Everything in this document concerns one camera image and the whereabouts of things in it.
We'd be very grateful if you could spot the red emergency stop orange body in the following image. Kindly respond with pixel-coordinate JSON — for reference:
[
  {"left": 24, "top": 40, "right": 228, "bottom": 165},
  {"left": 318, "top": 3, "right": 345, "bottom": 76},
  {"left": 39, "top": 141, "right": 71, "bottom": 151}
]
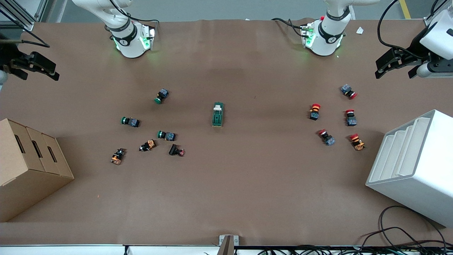
[{"left": 349, "top": 134, "right": 366, "bottom": 151}]

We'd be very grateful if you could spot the white table edge rail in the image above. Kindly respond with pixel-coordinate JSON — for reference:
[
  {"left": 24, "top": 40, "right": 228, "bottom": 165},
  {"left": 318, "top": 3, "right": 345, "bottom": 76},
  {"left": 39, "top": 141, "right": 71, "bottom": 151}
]
[{"left": 0, "top": 244, "right": 220, "bottom": 255}]

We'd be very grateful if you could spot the black base cable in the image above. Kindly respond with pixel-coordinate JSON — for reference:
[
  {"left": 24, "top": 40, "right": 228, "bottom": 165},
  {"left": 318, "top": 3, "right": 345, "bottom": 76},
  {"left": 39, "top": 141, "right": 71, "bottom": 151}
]
[
  {"left": 272, "top": 18, "right": 308, "bottom": 38},
  {"left": 110, "top": 0, "right": 160, "bottom": 23}
]

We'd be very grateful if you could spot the black looped cable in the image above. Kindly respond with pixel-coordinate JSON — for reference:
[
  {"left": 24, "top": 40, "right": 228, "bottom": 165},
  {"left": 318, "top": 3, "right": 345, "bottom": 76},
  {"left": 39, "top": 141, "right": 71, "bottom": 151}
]
[{"left": 361, "top": 205, "right": 448, "bottom": 248}]

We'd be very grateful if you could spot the black left base cable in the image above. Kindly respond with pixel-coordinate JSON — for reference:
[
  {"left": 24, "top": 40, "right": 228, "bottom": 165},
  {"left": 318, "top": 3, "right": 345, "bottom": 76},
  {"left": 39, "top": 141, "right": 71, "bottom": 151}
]
[{"left": 272, "top": 18, "right": 308, "bottom": 38}]

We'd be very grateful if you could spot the black cable bundle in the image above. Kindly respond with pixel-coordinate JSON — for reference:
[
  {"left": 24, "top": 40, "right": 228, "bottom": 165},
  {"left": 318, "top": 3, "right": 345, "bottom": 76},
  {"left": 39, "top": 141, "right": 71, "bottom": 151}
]
[{"left": 258, "top": 244, "right": 453, "bottom": 255}]

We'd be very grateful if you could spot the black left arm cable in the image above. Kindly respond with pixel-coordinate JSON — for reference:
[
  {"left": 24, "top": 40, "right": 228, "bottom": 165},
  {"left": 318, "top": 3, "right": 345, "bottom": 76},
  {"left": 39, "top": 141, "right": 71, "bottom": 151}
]
[{"left": 377, "top": 0, "right": 425, "bottom": 59}]

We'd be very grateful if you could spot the aluminium frame profile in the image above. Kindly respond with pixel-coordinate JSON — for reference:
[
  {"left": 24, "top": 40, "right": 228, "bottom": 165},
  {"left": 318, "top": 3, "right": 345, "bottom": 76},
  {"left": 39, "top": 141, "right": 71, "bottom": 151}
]
[
  {"left": 423, "top": 9, "right": 443, "bottom": 27},
  {"left": 0, "top": 0, "right": 57, "bottom": 32}
]

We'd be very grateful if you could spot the black right base cable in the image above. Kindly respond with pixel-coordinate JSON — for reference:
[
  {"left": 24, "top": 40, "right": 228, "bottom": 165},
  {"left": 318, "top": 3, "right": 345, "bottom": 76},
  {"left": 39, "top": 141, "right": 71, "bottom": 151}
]
[{"left": 110, "top": 0, "right": 160, "bottom": 23}]

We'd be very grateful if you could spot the white plastic tiered rack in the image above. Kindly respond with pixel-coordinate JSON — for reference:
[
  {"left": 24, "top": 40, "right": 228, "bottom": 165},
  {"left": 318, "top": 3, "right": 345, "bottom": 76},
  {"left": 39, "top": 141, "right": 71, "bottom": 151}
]
[{"left": 366, "top": 109, "right": 453, "bottom": 228}]

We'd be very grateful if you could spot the grey metal bracket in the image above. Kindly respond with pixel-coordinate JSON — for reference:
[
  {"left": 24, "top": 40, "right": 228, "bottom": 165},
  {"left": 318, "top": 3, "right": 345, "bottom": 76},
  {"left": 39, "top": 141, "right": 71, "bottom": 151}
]
[{"left": 219, "top": 235, "right": 239, "bottom": 255}]

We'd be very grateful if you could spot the brown cardboard box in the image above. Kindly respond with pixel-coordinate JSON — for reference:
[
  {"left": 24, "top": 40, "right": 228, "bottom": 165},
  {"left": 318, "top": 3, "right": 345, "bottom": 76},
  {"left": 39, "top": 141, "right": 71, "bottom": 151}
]
[{"left": 0, "top": 118, "right": 75, "bottom": 223}]

